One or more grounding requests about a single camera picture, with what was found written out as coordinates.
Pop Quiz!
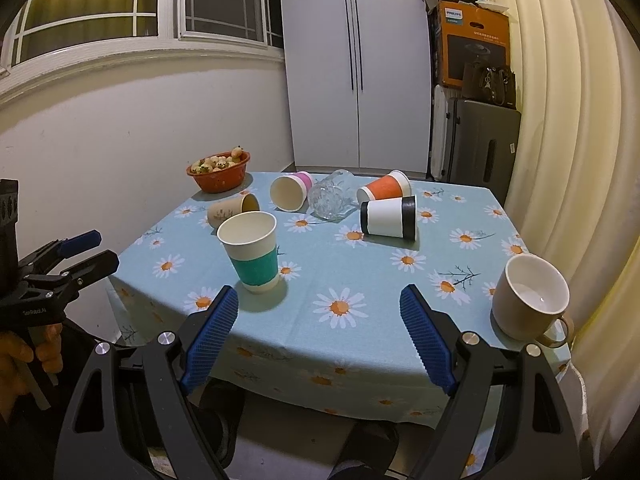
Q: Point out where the dark brown handbag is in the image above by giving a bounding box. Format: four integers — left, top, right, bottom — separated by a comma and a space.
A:
461, 61, 517, 108

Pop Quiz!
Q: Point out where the cream curtain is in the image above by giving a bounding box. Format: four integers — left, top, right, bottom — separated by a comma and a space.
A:
472, 0, 640, 411

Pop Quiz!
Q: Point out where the pink and white paper cup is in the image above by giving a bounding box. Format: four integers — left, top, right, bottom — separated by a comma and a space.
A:
270, 171, 315, 212

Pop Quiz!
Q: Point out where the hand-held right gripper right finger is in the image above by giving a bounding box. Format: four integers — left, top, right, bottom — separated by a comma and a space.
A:
399, 284, 596, 480

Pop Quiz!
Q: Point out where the pile of small fruits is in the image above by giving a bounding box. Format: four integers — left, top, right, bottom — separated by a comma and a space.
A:
192, 146, 247, 175

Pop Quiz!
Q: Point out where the grey hard suitcase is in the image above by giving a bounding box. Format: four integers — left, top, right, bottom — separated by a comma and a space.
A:
442, 97, 522, 206

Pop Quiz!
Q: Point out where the teal and white paper cup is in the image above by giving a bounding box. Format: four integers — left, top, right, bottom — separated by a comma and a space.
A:
216, 211, 282, 294

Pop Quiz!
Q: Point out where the white two-door wardrobe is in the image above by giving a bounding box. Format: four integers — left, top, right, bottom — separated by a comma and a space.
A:
278, 0, 436, 177

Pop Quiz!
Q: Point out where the blue daisy print tablecloth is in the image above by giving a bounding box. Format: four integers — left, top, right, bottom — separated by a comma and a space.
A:
106, 170, 573, 476

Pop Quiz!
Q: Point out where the white framed window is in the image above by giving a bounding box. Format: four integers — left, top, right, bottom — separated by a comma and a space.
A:
0, 0, 285, 68

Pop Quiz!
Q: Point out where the person's left hand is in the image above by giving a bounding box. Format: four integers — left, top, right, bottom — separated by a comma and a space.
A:
0, 322, 64, 413

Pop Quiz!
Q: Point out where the black slipper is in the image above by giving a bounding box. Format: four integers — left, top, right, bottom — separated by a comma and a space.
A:
329, 420, 401, 480
192, 380, 247, 467

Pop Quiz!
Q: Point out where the orange and white paper cup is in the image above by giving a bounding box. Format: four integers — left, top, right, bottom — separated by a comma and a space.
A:
356, 170, 413, 206

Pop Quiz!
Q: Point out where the orange and black cardboard box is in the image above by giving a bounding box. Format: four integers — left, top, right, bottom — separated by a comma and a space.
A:
431, 0, 511, 88

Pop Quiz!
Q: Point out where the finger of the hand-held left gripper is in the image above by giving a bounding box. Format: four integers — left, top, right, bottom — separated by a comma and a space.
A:
17, 230, 103, 273
22, 250, 120, 311

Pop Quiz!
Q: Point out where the beige ceramic mug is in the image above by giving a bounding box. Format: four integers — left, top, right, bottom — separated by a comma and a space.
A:
491, 253, 576, 348

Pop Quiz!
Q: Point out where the black and white paper cup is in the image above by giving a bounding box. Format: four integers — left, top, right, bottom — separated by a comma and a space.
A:
360, 195, 418, 242

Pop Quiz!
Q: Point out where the small brown paper cup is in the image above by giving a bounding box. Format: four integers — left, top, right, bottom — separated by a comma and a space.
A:
207, 192, 261, 228

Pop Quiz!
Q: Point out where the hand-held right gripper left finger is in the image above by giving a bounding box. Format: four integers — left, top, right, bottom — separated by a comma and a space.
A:
52, 285, 240, 480

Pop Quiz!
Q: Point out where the clear cut glass cup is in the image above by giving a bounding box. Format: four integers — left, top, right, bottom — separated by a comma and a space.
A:
306, 169, 357, 221

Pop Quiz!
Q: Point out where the white hard suitcase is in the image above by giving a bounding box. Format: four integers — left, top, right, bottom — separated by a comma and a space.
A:
430, 85, 451, 181

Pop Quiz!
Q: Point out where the orange bowl of snacks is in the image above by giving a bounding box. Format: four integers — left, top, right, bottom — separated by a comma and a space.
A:
187, 151, 251, 194

